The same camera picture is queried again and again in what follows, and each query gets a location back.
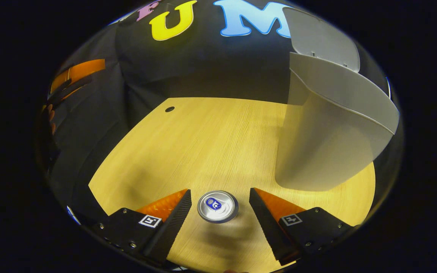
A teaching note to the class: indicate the round black desk grommet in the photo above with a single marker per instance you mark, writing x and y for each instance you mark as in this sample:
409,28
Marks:
169,109

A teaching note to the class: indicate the wooden desktop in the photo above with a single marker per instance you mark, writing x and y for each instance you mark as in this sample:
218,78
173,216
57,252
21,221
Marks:
211,151

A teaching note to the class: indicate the silver pop can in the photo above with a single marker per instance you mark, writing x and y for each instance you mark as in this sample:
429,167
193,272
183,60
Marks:
217,206

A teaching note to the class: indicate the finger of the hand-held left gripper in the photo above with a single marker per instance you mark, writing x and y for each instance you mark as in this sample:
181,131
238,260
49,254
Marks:
70,91
82,70

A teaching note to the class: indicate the white desktop garbage bin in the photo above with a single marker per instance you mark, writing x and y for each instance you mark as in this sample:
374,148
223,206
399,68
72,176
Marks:
324,132

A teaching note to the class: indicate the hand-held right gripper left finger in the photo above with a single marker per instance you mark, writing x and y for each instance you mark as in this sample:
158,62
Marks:
173,227

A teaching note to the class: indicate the black backdrop cloth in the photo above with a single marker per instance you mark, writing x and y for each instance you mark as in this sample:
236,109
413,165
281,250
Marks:
203,64

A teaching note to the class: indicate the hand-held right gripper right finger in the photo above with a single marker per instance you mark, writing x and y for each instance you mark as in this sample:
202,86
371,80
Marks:
268,227

